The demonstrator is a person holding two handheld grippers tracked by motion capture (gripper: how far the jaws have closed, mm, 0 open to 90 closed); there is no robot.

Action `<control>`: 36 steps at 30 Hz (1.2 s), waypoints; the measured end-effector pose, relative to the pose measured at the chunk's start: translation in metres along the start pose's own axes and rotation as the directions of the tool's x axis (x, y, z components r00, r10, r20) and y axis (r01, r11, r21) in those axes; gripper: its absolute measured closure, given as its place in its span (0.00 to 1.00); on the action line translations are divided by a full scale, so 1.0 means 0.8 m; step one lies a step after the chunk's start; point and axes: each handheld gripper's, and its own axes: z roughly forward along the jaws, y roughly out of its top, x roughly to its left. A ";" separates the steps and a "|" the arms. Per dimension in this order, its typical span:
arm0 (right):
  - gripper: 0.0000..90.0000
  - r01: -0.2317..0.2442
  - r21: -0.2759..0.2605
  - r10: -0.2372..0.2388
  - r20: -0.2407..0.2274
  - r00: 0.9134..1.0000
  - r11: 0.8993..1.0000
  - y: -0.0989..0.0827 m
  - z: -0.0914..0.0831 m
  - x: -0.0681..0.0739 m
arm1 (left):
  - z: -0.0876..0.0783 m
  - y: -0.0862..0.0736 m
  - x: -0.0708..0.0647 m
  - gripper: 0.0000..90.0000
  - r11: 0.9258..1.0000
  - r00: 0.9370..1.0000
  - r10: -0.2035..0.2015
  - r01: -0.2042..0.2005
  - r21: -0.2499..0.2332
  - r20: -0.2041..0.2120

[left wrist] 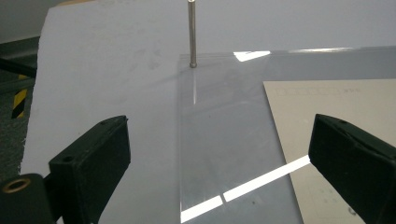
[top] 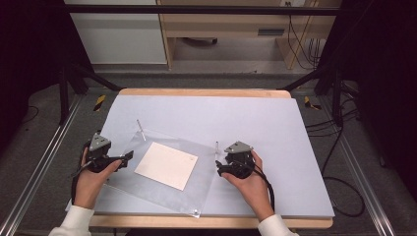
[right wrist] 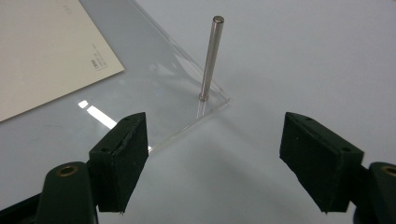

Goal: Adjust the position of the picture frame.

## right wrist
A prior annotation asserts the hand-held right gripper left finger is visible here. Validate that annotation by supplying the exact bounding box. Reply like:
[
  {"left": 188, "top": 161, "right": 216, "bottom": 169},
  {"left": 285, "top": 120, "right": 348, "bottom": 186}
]
[{"left": 88, "top": 111, "right": 149, "bottom": 215}]

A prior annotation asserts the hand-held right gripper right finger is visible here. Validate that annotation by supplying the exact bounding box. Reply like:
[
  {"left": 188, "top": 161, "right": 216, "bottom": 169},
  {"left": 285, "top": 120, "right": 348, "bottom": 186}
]
[{"left": 278, "top": 111, "right": 365, "bottom": 215}]

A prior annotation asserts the clear acrylic sheet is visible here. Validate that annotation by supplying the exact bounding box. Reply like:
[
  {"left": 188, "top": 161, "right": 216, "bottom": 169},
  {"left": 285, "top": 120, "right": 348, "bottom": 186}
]
[{"left": 0, "top": 0, "right": 232, "bottom": 155}]

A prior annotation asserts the painting postcard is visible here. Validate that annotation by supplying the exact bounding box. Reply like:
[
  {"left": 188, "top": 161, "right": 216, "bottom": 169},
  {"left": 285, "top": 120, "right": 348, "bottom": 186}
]
[{"left": 0, "top": 0, "right": 126, "bottom": 123}]

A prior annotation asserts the silver metal post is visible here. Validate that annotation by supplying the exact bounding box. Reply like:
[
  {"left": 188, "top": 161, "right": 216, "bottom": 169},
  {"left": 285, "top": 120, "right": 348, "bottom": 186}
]
[{"left": 198, "top": 15, "right": 225, "bottom": 103}]

